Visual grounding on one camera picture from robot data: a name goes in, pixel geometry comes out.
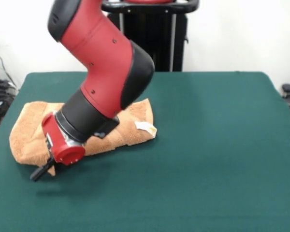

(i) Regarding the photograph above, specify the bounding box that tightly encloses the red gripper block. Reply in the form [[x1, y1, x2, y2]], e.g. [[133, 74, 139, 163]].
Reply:
[[29, 113, 85, 182]]

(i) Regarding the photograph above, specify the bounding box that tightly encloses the orange terry towel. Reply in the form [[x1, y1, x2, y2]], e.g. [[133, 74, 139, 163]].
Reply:
[[9, 98, 158, 177]]

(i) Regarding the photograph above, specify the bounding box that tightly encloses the dark green table cloth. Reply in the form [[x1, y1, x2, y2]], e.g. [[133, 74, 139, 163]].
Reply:
[[0, 71, 290, 232]]

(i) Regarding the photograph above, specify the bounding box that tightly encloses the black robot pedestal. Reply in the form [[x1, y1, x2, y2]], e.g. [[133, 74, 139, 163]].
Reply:
[[101, 0, 199, 73]]

